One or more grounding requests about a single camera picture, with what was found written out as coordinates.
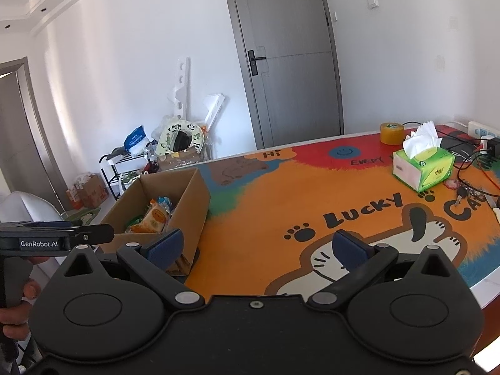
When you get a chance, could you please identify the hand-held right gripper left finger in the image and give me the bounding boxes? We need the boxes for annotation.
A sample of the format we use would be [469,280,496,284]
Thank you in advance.
[55,228,206,313]

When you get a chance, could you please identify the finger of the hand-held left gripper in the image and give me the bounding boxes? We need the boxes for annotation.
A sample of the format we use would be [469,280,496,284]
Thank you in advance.
[0,220,83,230]
[71,223,116,246]

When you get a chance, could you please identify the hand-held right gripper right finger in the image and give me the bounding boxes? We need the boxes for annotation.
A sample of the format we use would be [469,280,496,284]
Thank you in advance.
[308,230,458,313]

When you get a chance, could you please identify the orange cracker packet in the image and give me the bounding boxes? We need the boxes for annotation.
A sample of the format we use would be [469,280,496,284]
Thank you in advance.
[138,201,170,234]

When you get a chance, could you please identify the large cardboard box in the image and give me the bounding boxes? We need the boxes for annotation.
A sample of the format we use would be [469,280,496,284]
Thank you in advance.
[89,167,212,278]

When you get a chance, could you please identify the person's left hand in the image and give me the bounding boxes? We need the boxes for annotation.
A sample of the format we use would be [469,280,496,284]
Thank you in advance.
[0,277,42,340]

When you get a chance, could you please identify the green floor mat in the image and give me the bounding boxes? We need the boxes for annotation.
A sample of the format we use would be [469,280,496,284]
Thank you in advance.
[60,205,103,223]

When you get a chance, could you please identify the white chair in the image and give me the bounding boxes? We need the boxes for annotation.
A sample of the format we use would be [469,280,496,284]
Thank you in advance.
[0,191,65,227]

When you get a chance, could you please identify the small cardboard box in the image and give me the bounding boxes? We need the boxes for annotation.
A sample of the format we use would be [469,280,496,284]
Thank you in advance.
[74,172,110,208]

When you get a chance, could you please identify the black metal rack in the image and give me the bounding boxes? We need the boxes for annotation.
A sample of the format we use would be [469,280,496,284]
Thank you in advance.
[99,152,157,202]

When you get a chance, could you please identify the colourful printed table mat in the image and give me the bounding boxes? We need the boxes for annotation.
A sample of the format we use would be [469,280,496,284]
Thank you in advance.
[183,124,500,298]

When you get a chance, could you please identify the grey side door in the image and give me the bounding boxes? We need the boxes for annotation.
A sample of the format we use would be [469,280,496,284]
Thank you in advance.
[0,58,67,213]

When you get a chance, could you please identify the brown cardboard box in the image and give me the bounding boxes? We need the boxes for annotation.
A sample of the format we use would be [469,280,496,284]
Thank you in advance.
[156,149,206,173]

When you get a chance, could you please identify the blue bag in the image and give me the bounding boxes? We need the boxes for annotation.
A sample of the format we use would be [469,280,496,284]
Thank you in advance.
[124,125,146,153]

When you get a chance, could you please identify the green tissue box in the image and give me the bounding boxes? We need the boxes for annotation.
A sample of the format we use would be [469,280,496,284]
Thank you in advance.
[392,121,456,194]

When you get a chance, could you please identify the panda print toilet seat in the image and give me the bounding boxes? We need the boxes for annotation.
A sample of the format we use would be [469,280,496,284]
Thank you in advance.
[156,119,206,155]

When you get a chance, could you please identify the yellow tape roll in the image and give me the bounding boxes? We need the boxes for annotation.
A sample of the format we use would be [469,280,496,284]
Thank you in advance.
[380,122,406,146]

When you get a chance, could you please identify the bunch of keys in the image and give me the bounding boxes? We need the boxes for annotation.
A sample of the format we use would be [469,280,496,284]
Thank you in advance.
[453,180,487,208]

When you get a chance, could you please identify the short white foam board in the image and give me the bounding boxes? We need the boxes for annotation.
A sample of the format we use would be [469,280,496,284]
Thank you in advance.
[201,94,226,129]

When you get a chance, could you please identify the tall white foam board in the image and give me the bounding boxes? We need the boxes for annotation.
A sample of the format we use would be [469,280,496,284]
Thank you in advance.
[167,57,192,120]

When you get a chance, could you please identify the white power strip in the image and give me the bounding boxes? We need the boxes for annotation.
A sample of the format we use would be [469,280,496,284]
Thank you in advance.
[467,120,500,138]

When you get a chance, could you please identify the black cable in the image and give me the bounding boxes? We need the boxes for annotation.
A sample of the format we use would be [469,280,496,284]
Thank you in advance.
[402,121,500,200]

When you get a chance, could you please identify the black cables and adapter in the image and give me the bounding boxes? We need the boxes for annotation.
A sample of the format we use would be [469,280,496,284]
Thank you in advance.
[449,152,500,188]

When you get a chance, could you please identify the black door handle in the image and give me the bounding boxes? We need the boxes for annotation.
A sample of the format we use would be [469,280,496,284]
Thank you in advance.
[247,49,268,76]

